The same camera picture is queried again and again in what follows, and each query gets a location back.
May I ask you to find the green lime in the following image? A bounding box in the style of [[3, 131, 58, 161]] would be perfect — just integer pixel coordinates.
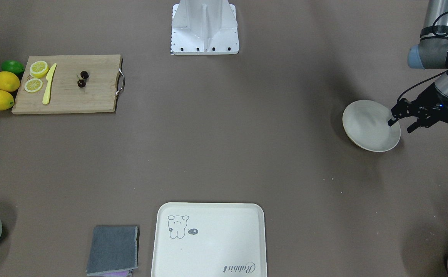
[[1, 60, 25, 75]]

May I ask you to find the wooden cutting board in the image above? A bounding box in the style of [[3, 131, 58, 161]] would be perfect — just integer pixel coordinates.
[[12, 54, 124, 115]]

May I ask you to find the dark red cherry lower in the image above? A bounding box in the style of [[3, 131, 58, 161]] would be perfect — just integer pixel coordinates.
[[77, 79, 86, 88]]

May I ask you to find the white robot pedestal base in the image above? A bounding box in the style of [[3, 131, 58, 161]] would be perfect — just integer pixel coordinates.
[[170, 0, 240, 55]]

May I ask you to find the beige round plate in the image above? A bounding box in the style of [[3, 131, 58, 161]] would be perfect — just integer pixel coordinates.
[[342, 100, 401, 152]]

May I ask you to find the yellow plastic knife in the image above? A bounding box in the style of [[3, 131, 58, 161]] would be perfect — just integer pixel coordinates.
[[42, 63, 57, 105]]

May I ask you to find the yellow lemon upper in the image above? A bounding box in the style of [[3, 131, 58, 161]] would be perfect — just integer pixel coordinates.
[[0, 71, 20, 92]]

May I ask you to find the lemon slice upper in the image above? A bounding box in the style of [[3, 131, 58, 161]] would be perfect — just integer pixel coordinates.
[[29, 61, 50, 79]]

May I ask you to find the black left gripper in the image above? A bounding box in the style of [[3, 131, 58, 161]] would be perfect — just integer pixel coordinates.
[[388, 84, 448, 133]]

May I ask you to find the grey folded cloth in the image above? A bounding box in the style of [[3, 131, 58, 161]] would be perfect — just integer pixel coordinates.
[[86, 225, 139, 277]]

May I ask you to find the dark red cherry upper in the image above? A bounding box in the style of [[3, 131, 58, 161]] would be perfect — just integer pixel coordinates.
[[80, 71, 90, 80]]

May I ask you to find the lemon slice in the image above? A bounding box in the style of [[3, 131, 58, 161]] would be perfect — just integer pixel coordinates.
[[24, 78, 44, 93], [29, 61, 50, 79]]

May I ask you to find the lemon slice lower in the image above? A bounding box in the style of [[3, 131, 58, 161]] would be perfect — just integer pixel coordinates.
[[24, 78, 44, 93]]

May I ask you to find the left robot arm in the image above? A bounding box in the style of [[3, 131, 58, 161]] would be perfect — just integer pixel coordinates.
[[388, 0, 448, 133]]

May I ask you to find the dark red cherry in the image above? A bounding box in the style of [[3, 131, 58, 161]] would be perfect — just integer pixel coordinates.
[[77, 79, 86, 88], [80, 71, 90, 80]]

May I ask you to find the cream rectangular tray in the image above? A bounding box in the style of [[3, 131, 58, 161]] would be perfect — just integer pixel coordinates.
[[151, 203, 267, 277]]

